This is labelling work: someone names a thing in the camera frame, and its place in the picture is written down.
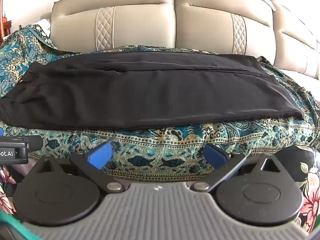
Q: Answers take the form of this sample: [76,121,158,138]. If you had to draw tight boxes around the green cord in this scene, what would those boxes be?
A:
[0,209,39,240]

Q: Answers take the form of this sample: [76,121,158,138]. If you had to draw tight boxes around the brown wooden furniture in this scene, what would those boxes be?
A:
[0,0,13,44]

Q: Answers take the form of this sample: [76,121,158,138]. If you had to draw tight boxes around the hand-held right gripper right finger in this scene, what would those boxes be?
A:
[187,144,286,193]

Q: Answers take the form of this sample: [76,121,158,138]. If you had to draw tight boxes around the white pillow with lace band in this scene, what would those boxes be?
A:
[40,0,320,80]

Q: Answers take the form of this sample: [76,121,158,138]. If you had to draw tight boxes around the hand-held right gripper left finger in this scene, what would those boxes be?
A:
[34,142,129,193]

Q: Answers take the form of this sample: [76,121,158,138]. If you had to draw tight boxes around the white cloth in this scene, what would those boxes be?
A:
[39,19,52,37]

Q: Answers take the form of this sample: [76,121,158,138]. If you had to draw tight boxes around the teal paisley blanket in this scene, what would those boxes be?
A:
[0,24,320,180]

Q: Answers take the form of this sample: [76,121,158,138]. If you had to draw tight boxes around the floral black clothing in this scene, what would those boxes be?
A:
[0,144,320,233]

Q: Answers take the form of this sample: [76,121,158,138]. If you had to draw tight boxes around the black pants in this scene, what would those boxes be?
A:
[0,51,305,131]

